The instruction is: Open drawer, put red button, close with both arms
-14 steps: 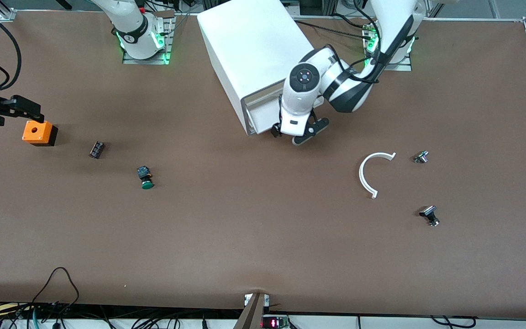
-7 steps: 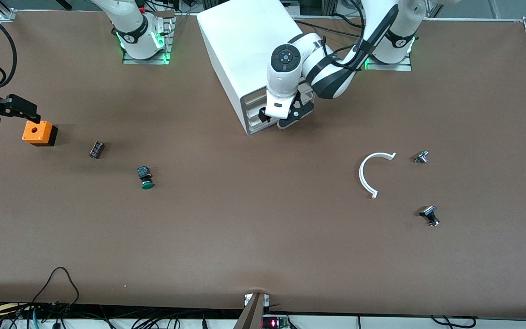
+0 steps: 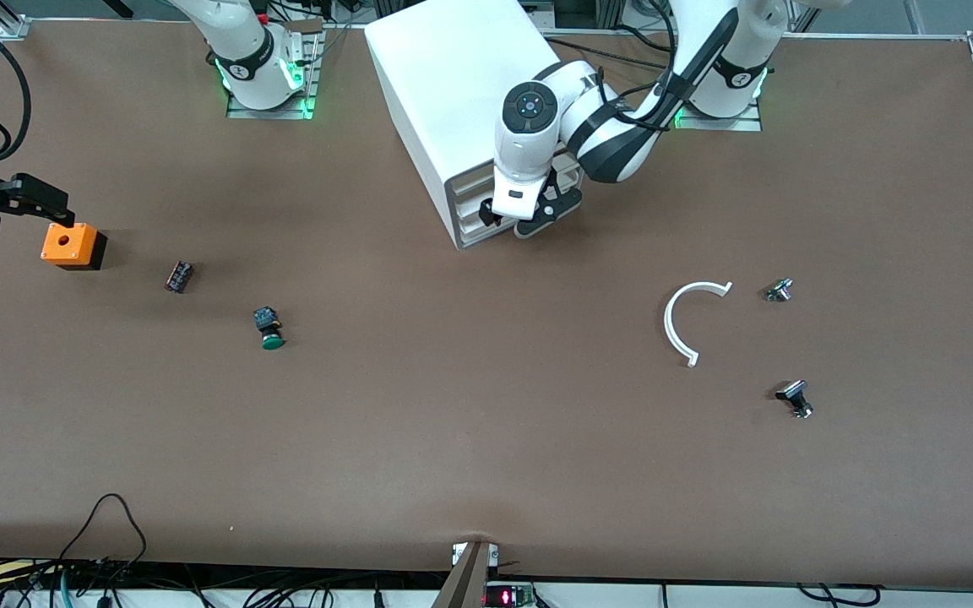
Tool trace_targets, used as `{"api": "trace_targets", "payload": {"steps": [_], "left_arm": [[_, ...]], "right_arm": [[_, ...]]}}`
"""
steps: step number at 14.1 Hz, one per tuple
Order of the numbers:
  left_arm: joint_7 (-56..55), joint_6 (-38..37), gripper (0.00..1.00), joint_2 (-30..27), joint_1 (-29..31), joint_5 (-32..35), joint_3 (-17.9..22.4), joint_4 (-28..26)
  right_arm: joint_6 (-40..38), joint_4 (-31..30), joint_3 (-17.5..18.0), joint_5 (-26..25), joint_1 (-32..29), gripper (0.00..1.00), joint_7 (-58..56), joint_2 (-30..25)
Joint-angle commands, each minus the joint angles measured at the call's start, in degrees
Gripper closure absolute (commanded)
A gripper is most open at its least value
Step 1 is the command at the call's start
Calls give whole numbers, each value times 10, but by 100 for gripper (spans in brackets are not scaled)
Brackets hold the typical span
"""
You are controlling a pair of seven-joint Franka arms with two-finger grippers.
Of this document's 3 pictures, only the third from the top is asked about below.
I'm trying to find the white drawer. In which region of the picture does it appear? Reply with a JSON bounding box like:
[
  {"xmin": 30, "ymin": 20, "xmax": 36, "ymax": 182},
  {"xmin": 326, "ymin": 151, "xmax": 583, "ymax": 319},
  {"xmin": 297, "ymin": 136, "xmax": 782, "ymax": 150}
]
[{"xmin": 450, "ymin": 152, "xmax": 582, "ymax": 251}]

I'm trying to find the white drawer cabinet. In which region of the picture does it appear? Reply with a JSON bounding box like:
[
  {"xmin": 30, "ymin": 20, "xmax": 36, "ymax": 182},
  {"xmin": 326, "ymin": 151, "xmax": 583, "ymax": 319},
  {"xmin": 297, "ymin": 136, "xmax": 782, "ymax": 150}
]
[{"xmin": 364, "ymin": 0, "xmax": 601, "ymax": 252}]

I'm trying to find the green mushroom push button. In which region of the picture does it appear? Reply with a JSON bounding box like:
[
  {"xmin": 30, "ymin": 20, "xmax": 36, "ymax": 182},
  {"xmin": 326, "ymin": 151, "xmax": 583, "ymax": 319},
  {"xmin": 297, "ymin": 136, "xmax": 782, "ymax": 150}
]
[{"xmin": 253, "ymin": 307, "xmax": 286, "ymax": 351}]

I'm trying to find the red display module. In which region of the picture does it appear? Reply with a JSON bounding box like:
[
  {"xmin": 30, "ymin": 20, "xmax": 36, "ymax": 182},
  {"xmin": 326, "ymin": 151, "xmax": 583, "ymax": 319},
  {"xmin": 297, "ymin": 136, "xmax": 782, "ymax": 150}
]
[{"xmin": 484, "ymin": 583, "xmax": 535, "ymax": 608}]

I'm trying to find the orange button enclosure box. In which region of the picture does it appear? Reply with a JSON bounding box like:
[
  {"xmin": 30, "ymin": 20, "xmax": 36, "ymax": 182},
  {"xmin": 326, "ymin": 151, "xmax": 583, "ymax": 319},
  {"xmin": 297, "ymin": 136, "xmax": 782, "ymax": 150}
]
[{"xmin": 41, "ymin": 222, "xmax": 108, "ymax": 272}]

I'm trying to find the black table cable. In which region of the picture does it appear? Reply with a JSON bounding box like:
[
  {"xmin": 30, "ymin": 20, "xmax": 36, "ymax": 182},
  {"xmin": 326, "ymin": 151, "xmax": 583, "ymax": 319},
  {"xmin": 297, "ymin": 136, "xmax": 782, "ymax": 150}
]
[{"xmin": 541, "ymin": 35, "xmax": 622, "ymax": 62}]

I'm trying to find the white semicircular bracket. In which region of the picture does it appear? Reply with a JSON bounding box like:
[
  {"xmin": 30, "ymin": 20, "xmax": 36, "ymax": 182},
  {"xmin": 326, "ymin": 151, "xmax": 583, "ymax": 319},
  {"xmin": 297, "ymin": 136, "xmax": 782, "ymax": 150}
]
[{"xmin": 663, "ymin": 281, "xmax": 734, "ymax": 369}]

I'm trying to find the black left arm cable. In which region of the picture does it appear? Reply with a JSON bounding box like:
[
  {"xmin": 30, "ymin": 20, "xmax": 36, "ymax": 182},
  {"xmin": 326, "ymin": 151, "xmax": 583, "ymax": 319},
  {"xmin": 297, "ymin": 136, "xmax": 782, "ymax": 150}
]
[{"xmin": 609, "ymin": 0, "xmax": 683, "ymax": 134}]

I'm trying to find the black looped cable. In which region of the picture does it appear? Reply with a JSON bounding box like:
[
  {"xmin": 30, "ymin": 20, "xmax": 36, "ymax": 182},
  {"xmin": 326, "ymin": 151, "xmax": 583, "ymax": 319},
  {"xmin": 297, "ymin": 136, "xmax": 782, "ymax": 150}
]
[{"xmin": 58, "ymin": 493, "xmax": 148, "ymax": 584}]

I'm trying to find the small metal bracket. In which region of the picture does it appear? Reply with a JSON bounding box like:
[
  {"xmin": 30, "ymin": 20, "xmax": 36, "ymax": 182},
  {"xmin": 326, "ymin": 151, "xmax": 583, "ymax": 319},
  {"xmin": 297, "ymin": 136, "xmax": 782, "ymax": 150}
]
[{"xmin": 452, "ymin": 543, "xmax": 500, "ymax": 568}]

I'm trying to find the black cable bundle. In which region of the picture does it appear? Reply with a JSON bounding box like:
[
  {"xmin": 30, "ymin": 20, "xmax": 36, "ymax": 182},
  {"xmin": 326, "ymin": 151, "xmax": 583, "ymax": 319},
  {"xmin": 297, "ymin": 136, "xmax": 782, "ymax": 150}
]
[{"xmin": 0, "ymin": 556, "xmax": 454, "ymax": 608}]

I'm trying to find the black floor cable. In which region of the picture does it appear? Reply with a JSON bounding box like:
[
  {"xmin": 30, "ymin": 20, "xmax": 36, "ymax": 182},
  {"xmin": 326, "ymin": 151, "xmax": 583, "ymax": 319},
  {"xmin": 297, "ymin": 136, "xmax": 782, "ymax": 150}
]
[{"xmin": 795, "ymin": 583, "xmax": 884, "ymax": 608}]

